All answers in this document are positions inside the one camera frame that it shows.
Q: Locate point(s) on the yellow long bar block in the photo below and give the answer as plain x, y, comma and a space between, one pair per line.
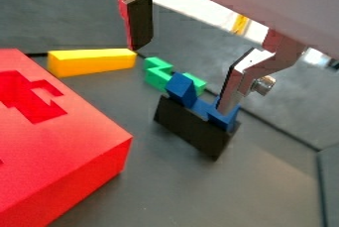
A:
77, 62

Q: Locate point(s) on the blue U-shaped block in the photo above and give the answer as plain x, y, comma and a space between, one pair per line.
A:
180, 89

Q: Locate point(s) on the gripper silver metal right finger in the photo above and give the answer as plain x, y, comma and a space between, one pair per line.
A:
249, 71

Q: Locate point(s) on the black angle fixture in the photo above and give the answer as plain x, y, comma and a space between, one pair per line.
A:
201, 134

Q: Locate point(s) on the red puzzle base block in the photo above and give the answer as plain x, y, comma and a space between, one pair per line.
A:
61, 149

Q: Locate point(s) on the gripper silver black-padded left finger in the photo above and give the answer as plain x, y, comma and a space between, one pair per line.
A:
136, 14

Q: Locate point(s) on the green zigzag block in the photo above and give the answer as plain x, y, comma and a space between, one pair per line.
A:
158, 72

